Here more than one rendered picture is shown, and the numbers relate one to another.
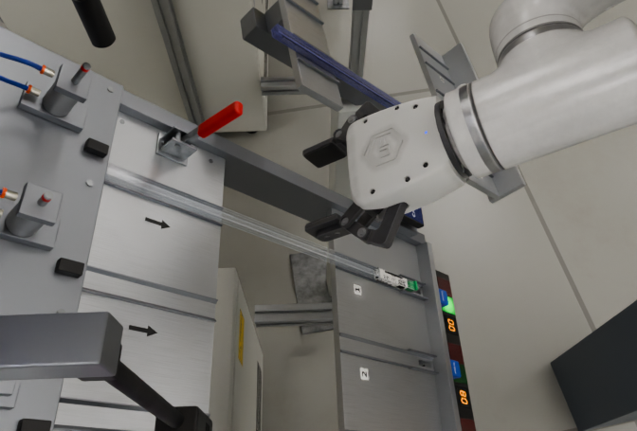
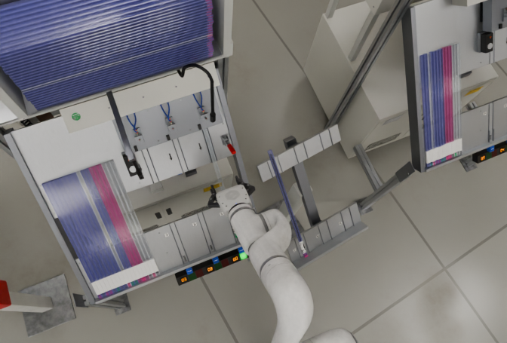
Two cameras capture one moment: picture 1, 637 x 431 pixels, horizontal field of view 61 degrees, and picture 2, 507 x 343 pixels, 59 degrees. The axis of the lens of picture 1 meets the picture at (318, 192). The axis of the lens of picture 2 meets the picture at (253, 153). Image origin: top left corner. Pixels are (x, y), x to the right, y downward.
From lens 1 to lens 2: 112 cm
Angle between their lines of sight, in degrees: 27
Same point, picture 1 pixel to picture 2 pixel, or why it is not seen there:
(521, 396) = (256, 332)
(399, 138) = (235, 197)
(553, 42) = (257, 222)
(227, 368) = (195, 185)
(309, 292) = not seen: hidden behind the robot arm
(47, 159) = (189, 120)
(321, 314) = not seen: hidden behind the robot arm
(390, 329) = (215, 230)
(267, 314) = not seen: hidden behind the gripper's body
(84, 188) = (188, 130)
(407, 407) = (192, 243)
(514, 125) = (235, 221)
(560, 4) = (272, 222)
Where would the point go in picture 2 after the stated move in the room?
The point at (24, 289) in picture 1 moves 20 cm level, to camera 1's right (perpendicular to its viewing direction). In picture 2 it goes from (159, 132) to (176, 188)
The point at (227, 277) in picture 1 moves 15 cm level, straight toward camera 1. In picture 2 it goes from (228, 172) to (202, 194)
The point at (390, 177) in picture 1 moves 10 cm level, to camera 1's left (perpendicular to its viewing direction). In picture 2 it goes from (222, 199) to (213, 171)
